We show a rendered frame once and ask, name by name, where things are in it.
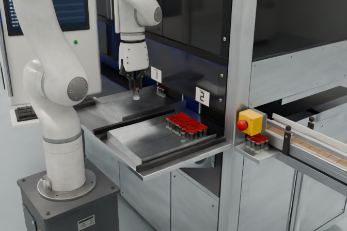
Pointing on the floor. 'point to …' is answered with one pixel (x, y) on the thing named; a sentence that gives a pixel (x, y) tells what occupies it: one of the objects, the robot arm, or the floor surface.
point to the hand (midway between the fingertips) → (135, 84)
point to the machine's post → (237, 93)
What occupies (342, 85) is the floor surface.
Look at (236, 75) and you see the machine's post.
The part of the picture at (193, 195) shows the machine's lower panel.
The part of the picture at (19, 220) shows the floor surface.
